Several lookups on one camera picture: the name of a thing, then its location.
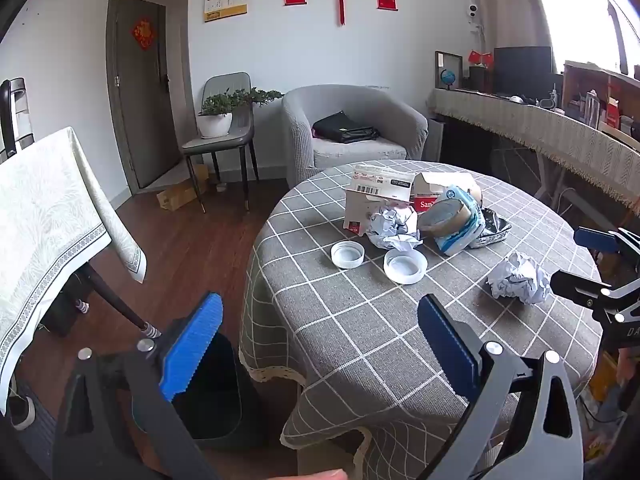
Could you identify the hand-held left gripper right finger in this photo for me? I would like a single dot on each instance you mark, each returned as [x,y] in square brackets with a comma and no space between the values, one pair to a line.
[445,340]

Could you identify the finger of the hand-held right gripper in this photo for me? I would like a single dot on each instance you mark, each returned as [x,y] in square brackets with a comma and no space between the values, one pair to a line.
[595,240]
[575,282]

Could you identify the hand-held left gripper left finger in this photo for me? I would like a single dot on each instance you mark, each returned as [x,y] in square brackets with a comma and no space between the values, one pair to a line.
[192,345]

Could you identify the paper ball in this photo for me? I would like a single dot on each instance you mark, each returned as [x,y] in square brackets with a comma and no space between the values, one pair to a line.
[390,225]
[515,277]

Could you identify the dark teal plastic bin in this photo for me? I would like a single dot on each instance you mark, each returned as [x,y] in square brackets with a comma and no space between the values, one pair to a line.
[225,410]

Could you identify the white plastic lid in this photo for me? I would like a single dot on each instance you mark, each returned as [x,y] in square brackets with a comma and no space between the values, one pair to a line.
[347,255]
[405,267]

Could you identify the blue and white plastic packet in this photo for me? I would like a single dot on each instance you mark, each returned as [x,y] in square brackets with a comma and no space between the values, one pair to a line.
[460,242]

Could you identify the brown tape roll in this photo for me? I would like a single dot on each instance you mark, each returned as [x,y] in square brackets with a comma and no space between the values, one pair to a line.
[462,220]

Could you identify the dark table leg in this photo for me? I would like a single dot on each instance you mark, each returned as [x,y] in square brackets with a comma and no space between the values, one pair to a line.
[110,295]

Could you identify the flat cardboard box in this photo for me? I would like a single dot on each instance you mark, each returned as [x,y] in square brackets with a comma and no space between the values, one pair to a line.
[175,197]

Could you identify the wooden desk organizer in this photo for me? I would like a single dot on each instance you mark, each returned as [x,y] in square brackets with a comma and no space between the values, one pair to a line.
[580,77]

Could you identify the black monitor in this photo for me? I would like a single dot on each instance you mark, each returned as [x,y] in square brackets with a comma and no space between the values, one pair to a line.
[522,70]

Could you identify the white patterned tablecloth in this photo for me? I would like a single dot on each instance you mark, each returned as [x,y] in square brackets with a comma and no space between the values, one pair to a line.
[45,220]

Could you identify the grey dining chair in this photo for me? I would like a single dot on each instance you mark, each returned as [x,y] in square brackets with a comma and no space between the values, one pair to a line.
[215,146]

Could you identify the small red flags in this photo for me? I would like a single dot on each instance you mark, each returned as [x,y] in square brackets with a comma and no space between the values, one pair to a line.
[480,57]

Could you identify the small blue globe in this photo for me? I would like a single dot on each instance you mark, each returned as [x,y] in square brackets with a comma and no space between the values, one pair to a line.
[447,77]

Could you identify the potted plant in white pot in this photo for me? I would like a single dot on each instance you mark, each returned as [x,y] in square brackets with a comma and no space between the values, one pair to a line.
[215,125]

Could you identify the framed picture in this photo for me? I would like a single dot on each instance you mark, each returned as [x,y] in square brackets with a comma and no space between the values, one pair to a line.
[452,60]

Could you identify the black handbag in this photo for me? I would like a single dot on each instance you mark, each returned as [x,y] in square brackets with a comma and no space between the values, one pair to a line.
[345,130]

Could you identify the bright window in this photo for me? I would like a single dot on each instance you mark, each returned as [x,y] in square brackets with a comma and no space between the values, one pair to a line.
[575,5]

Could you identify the grey door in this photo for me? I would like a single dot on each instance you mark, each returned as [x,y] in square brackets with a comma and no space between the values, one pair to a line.
[145,110]

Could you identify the grey armchair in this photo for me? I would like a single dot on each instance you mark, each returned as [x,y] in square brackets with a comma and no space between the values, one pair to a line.
[300,130]

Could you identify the glass electric kettle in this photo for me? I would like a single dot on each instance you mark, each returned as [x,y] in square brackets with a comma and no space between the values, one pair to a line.
[7,125]

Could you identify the red door ornament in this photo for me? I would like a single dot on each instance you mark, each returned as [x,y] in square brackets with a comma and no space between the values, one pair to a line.
[143,34]

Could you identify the white security camera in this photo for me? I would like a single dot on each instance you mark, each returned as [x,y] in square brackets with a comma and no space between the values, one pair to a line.
[472,12]

